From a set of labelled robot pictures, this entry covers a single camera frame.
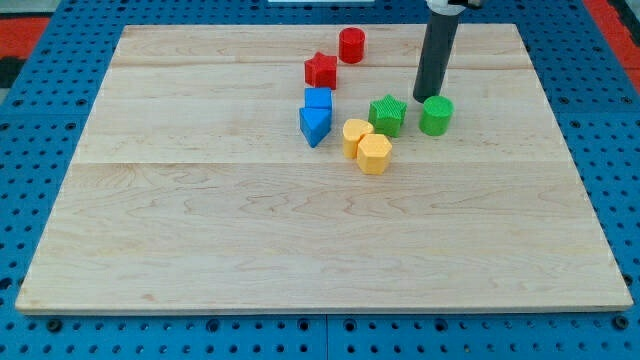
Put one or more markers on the yellow heart block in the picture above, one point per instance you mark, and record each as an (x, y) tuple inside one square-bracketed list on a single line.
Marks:
[(352, 133)]

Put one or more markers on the red cylinder block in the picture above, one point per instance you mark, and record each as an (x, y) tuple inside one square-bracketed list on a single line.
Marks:
[(351, 45)]

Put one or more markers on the yellow hexagon block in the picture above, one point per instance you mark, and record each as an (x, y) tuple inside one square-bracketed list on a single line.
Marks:
[(374, 154)]

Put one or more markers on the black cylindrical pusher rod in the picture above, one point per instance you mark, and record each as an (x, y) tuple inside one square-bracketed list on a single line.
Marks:
[(436, 50)]

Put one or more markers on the green cylinder block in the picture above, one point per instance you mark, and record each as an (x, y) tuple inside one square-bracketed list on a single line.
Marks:
[(436, 115)]

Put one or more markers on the white rod mount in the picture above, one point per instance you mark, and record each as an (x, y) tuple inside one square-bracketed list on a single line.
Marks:
[(453, 7)]

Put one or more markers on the wooden board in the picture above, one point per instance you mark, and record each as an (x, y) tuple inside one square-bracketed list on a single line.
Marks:
[(192, 190)]

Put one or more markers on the blue cube block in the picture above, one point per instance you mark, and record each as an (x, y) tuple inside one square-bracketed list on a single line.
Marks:
[(318, 98)]

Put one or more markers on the blue triangle block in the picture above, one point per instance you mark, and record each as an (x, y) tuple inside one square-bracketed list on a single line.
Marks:
[(315, 124)]

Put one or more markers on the green star block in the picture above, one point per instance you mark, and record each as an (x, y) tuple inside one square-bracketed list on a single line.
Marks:
[(387, 115)]

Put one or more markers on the red star block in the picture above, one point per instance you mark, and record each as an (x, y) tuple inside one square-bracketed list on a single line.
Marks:
[(321, 71)]

